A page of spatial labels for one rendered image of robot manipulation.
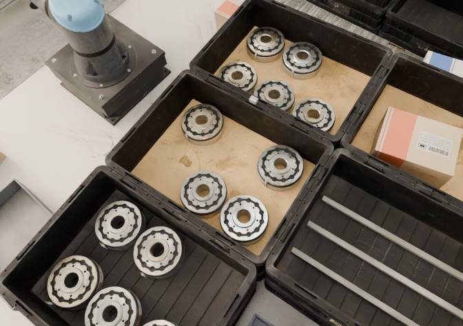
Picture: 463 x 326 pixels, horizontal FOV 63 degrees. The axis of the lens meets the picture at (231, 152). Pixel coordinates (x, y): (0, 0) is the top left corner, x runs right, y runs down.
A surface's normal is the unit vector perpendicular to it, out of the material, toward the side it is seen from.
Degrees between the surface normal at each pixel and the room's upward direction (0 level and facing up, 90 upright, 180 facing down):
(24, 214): 0
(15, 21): 0
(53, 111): 0
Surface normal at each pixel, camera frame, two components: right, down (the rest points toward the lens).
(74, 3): 0.07, -0.36
